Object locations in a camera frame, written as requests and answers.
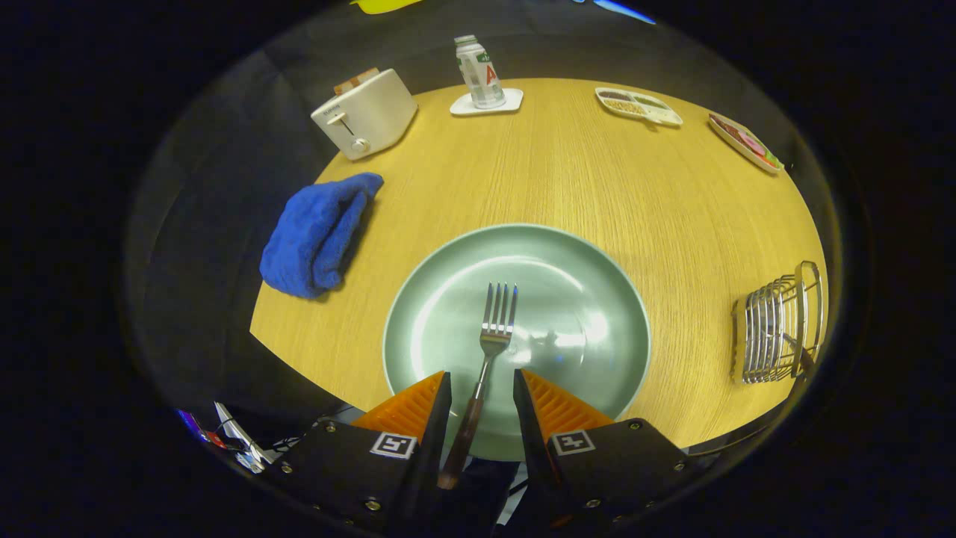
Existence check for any black backdrop cloth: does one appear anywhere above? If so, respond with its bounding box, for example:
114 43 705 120
123 0 845 449

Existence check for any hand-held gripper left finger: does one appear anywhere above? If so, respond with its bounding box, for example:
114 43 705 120
269 370 453 535

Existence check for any white toaster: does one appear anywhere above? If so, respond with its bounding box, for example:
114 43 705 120
311 67 419 161

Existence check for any plate of meat and vegetables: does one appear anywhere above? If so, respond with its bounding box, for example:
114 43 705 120
707 112 785 176

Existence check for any green plate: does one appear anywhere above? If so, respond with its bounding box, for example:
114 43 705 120
382 223 652 463

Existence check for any clear plastic water bottle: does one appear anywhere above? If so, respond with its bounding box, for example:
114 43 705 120
454 34 506 110

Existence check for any metal wire basket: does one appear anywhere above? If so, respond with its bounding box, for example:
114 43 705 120
730 260 825 386

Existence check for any blue towel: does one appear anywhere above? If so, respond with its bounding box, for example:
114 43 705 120
259 172 385 300

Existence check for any toast slice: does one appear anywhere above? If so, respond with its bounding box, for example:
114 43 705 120
333 67 380 96

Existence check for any white square coaster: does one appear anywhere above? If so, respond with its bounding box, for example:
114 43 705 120
450 87 524 117

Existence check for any white angular object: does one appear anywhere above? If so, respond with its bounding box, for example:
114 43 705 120
214 401 276 474

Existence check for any white divided bean dish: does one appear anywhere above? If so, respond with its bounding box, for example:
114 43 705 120
595 87 684 127

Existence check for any fork with brown handle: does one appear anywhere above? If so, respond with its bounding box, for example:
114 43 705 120
437 282 519 491

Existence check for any small red and blue object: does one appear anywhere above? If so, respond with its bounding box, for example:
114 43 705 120
177 409 226 451

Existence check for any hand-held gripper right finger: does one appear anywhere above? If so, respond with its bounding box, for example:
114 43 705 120
512 368 695 533

